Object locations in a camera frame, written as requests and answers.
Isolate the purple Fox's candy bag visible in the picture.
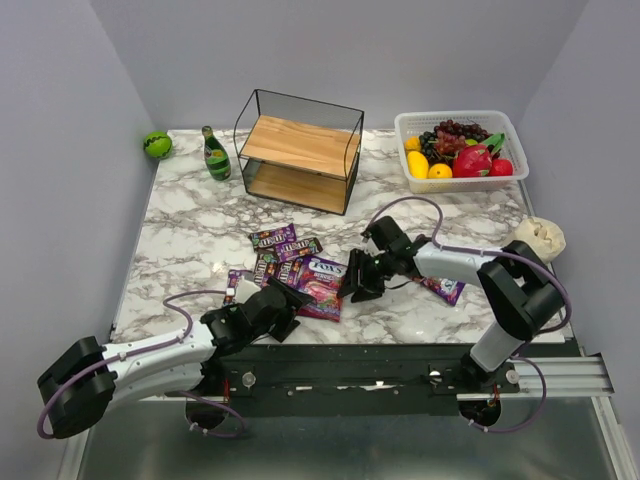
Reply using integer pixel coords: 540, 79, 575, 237
422, 277, 466, 306
296, 256, 347, 323

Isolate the purple m&m's bag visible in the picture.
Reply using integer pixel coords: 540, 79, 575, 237
275, 257, 304, 287
253, 249, 279, 287
248, 223, 297, 251
275, 237, 323, 262
223, 269, 253, 306

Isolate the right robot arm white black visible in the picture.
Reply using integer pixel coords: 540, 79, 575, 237
337, 216, 571, 387

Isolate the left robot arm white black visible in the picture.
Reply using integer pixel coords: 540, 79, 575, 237
36, 278, 314, 440

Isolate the yellow mango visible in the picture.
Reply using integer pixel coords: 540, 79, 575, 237
406, 150, 429, 179

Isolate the orange fruit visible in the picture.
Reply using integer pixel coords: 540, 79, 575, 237
428, 163, 453, 180

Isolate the white plastic fruit basket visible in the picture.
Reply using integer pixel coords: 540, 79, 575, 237
394, 110, 529, 193

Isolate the yellow small fruit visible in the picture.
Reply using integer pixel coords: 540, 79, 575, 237
404, 136, 422, 152

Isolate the red dragon fruit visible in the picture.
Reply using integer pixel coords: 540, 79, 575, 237
452, 144, 492, 178

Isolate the dark grape bunch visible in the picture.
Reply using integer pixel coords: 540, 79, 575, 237
419, 119, 489, 163

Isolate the red apple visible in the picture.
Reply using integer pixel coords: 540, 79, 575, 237
489, 158, 514, 177

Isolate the green glass bottle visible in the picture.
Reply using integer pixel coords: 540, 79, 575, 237
201, 125, 231, 181

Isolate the green ball toy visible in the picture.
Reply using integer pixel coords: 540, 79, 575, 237
143, 131, 173, 160

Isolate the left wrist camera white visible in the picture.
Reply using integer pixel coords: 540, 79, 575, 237
234, 280, 261, 304

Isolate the black mounting base plate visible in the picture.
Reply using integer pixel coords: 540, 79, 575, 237
192, 344, 520, 417

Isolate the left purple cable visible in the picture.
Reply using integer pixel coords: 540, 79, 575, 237
35, 288, 249, 441

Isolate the purple cable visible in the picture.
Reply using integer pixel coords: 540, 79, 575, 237
35, 288, 249, 441
367, 195, 574, 434

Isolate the black wire wooden shelf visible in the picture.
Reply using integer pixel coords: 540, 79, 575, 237
233, 89, 365, 215

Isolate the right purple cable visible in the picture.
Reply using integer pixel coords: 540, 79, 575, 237
367, 195, 574, 434

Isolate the aluminium rail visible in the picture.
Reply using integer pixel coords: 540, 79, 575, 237
446, 357, 614, 401

